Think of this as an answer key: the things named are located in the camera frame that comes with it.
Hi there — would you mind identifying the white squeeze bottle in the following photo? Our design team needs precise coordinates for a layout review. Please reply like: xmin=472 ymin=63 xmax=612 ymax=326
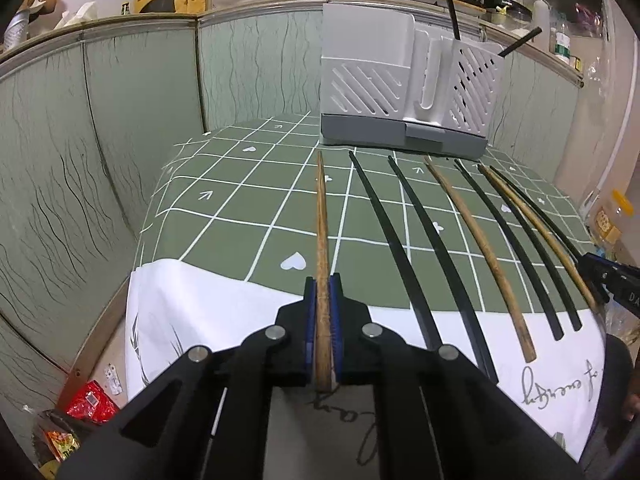
xmin=532 ymin=0 xmax=552 ymax=52

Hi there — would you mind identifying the yellow lidded plastic jar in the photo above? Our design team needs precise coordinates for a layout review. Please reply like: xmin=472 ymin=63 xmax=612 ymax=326
xmin=587 ymin=189 xmax=635 ymax=247

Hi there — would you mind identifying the white utensil holder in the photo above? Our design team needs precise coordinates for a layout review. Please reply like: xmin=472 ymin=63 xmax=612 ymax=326
xmin=319 ymin=2 xmax=506 ymax=157

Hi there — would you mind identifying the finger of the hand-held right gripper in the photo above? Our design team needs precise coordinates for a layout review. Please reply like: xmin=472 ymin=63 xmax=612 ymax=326
xmin=580 ymin=252 xmax=640 ymax=318

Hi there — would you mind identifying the black chopstick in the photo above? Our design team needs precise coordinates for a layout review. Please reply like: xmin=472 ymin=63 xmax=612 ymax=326
xmin=348 ymin=150 xmax=443 ymax=352
xmin=454 ymin=158 xmax=565 ymax=342
xmin=388 ymin=155 xmax=499 ymax=385
xmin=441 ymin=0 xmax=462 ymax=42
xmin=499 ymin=26 xmax=543 ymax=58
xmin=482 ymin=172 xmax=583 ymax=333
xmin=490 ymin=164 xmax=587 ymax=261

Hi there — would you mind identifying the metal skimmer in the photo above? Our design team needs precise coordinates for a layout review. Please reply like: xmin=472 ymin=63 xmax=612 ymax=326
xmin=2 ymin=10 xmax=32 ymax=52

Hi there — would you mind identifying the brown wooden chopstick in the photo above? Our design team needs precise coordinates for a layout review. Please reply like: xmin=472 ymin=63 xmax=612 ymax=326
xmin=314 ymin=151 xmax=335 ymax=393
xmin=424 ymin=155 xmax=537 ymax=364
xmin=477 ymin=163 xmax=601 ymax=313

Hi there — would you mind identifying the green checked tablecloth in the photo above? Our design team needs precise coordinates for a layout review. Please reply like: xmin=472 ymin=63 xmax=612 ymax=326
xmin=125 ymin=112 xmax=608 ymax=480

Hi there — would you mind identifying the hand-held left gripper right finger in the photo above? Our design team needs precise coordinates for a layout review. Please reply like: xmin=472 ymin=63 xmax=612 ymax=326
xmin=330 ymin=275 xmax=587 ymax=480

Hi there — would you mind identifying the red snack packet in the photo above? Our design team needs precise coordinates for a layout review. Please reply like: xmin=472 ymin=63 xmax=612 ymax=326
xmin=64 ymin=381 xmax=120 ymax=425

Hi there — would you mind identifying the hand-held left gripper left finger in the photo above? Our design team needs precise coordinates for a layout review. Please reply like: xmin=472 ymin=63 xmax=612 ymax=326
xmin=57 ymin=276 xmax=318 ymax=480

